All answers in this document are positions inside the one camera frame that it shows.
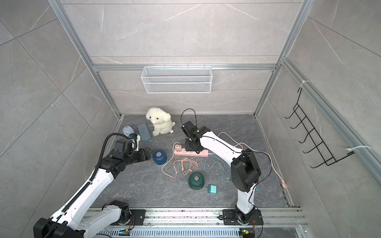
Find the blue cordless meat grinder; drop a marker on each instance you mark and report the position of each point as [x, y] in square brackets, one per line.
[160, 157]

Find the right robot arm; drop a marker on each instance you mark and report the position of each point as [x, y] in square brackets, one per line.
[244, 168]

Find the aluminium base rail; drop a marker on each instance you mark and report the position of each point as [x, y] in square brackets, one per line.
[282, 222]

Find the white wire mesh basket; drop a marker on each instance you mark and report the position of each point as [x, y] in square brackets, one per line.
[177, 79]

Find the green cordless meat grinder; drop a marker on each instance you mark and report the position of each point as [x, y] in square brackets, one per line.
[196, 181]

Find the black wire hook rack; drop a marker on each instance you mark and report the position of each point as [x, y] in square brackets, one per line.
[314, 136]

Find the pink power strip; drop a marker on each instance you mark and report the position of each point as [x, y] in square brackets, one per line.
[183, 152]

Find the light blue round gadget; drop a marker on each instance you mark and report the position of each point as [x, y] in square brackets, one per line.
[128, 131]

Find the pink usb wall charger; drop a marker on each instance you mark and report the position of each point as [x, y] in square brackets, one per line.
[178, 148]

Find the white plush dog toy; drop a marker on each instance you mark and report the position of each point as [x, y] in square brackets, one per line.
[161, 121]

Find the teal usb wall charger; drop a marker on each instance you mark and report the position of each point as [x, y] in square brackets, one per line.
[212, 189]

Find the grey-blue rectangular case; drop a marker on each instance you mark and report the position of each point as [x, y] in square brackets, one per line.
[144, 133]

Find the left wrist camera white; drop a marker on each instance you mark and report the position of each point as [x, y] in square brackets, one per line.
[135, 138]

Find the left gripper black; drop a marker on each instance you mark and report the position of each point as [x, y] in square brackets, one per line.
[148, 155]

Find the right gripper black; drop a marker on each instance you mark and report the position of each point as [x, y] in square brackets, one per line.
[188, 148]

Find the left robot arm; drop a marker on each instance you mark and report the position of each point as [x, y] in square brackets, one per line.
[68, 221]

